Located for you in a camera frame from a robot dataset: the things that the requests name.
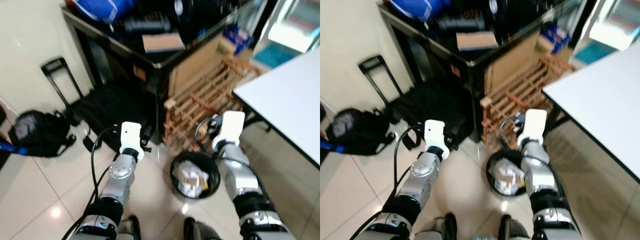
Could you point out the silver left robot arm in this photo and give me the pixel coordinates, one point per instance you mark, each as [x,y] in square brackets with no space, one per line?
[120,175]
[422,172]

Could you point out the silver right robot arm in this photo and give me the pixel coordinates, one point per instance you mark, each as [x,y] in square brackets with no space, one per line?
[537,175]
[240,180]

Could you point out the black round rubbish bin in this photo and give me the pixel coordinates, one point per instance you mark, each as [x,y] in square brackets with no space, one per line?
[492,187]
[176,180]

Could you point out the white crumpled paper trash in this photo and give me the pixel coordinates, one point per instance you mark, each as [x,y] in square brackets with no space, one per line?
[192,179]
[505,177]

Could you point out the wooden slat rack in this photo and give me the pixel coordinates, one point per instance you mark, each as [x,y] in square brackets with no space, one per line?
[205,95]
[520,90]

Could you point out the brown cardboard panel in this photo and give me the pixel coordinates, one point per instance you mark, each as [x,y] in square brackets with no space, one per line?
[510,62]
[195,67]

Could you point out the black glass top cabinet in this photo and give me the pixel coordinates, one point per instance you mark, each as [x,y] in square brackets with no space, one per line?
[160,75]
[472,70]

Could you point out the large light grey table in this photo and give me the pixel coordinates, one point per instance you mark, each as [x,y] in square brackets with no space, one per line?
[285,100]
[600,100]

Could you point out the blue box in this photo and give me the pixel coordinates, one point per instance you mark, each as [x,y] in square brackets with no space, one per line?
[555,36]
[237,39]

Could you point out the brown notebook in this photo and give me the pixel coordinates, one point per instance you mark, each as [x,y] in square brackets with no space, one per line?
[163,43]
[477,41]

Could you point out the black backpack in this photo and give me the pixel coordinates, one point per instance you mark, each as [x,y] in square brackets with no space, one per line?
[355,132]
[40,135]

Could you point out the robot right leg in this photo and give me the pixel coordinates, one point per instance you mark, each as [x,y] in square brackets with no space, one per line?
[514,229]
[200,231]

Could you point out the black flat device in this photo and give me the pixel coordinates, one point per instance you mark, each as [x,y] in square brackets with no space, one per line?
[147,25]
[462,23]

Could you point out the white glass door fridge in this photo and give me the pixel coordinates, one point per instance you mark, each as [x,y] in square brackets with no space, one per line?
[610,25]
[290,30]

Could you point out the blue bag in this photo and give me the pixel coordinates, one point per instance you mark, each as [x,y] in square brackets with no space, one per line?
[417,6]
[102,7]

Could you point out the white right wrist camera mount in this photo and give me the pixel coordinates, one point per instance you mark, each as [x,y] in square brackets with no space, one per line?
[232,125]
[534,124]

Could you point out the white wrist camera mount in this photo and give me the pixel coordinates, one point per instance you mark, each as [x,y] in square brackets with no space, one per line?
[534,124]
[434,131]
[232,125]
[131,134]

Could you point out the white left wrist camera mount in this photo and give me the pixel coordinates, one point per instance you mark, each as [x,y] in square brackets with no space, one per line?
[434,131]
[131,134]

